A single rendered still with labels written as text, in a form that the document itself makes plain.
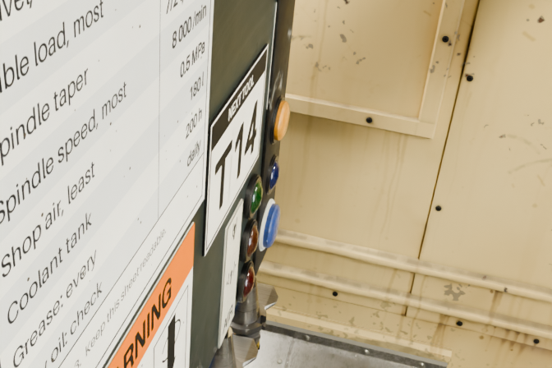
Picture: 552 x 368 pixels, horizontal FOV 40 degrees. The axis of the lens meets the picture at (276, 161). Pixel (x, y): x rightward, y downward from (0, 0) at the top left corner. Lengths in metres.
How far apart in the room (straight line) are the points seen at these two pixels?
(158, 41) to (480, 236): 1.14
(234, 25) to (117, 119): 0.13
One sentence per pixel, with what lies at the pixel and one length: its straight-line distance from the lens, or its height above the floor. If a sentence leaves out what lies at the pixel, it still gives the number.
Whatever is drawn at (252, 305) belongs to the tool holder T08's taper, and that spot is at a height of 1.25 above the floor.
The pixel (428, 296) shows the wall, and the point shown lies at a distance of 1.44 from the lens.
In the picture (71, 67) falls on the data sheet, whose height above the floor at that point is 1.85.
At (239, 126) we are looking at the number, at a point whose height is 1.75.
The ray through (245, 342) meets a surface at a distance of 1.01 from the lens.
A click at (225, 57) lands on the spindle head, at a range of 0.33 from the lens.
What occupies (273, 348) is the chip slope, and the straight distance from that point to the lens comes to 1.54.
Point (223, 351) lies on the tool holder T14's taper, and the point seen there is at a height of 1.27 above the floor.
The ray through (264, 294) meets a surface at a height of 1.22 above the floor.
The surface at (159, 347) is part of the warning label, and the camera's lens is 0.32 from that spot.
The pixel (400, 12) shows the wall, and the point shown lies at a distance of 1.17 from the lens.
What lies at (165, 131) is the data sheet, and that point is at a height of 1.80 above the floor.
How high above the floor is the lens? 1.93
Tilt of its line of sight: 31 degrees down
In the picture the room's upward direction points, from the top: 6 degrees clockwise
